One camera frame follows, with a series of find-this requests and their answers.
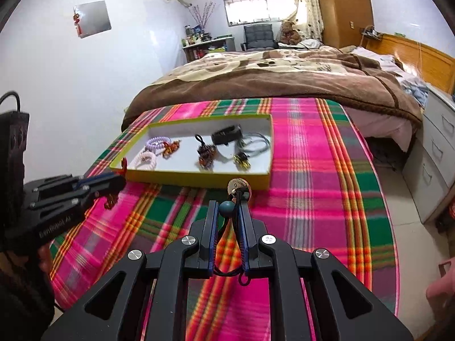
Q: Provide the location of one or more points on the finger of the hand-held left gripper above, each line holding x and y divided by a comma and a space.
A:
67, 204
106, 183

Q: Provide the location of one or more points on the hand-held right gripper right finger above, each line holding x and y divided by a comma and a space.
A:
242, 241

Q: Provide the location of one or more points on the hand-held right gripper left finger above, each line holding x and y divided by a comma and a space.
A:
213, 241

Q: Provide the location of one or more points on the yellow cardboard box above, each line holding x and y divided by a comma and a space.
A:
185, 176

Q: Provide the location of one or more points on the black leather band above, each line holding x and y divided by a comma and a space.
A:
224, 136

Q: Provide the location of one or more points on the person's left forearm dark sleeve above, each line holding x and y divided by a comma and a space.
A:
21, 298

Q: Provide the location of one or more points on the person's left hand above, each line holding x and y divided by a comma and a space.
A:
44, 255

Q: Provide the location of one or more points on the pink green plaid blanket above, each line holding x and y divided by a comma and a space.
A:
320, 202

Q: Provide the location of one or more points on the red hanging ornament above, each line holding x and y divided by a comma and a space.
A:
77, 21

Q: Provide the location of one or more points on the shelf with bottles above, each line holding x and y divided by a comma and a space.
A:
206, 48

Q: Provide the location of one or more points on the brown patterned blanket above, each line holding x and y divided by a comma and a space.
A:
284, 78

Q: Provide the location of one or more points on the pale pink bedsheet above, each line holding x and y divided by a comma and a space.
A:
391, 131

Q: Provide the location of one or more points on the dried branches decoration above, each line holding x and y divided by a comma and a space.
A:
202, 14

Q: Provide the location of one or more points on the pink plastic stool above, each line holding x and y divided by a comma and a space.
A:
440, 291

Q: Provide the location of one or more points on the grey padded chair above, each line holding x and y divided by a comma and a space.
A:
259, 37

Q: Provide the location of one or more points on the grey drawer cabinet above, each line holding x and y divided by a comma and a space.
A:
430, 156

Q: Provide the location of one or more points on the white pillow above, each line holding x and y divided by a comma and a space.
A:
305, 43

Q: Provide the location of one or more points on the brown teddy bear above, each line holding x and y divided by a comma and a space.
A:
289, 33

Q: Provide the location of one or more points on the window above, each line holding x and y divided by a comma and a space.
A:
256, 9

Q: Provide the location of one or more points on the blue white clothes pile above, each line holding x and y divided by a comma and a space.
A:
412, 85

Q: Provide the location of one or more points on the spotted curtain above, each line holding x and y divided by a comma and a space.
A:
309, 3

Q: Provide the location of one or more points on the wooden wardrobe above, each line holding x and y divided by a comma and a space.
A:
344, 7

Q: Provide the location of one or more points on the wooden headboard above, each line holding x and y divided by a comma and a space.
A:
426, 60

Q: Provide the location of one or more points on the metal wall panel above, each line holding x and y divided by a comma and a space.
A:
94, 17

